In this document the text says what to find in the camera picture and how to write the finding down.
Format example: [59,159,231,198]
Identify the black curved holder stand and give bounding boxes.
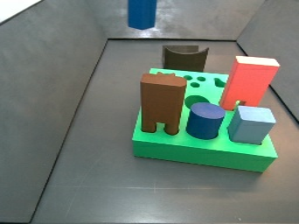
[163,45,210,72]

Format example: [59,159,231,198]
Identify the red arch block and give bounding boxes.
[219,56,281,110]

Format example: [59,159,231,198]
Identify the blue hexagon prism block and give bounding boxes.
[127,0,157,30]

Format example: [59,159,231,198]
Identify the dark blue cylinder block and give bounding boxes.
[186,102,226,140]

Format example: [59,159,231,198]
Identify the light blue square block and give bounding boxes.
[229,106,277,144]

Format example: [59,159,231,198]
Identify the green shape sorter base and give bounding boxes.
[133,70,278,172]

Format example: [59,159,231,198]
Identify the brown arch block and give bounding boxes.
[141,73,187,135]

